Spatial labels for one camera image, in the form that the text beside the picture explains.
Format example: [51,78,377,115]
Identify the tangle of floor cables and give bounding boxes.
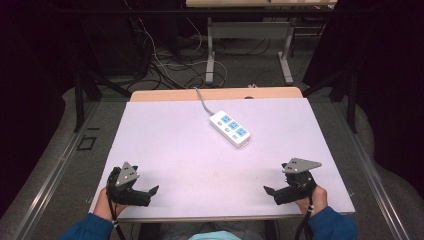
[124,0,281,90]

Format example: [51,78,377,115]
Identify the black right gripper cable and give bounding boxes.
[294,196,315,240]

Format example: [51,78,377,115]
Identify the person's left hand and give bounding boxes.
[92,186,128,223]

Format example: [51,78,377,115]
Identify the white board table cover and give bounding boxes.
[88,97,356,223]

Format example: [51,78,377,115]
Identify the white power strip blue sockets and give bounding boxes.
[209,110,252,149]

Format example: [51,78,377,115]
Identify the person's grey clothing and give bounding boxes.
[138,220,279,240]

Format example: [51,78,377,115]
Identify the black curtain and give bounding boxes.
[0,0,88,219]
[301,0,424,191]

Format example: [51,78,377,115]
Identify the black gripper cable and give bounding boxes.
[294,196,315,240]
[106,196,127,240]

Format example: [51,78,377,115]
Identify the person's right hand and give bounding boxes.
[294,185,329,216]

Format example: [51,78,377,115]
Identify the grey power strip cable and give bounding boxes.
[193,86,215,117]

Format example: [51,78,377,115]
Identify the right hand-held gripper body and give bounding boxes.
[272,157,323,206]

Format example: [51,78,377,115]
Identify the white desk with metal legs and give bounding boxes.
[185,0,338,86]

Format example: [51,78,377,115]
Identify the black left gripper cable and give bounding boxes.
[106,196,127,240]

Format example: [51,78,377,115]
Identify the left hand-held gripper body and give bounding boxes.
[106,161,152,207]

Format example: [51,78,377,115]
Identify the wooden table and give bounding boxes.
[129,86,304,103]

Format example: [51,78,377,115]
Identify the black metal stand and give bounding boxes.
[301,68,360,135]
[68,56,133,134]

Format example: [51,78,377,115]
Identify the metal floor rail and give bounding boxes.
[11,101,101,240]
[333,101,406,240]

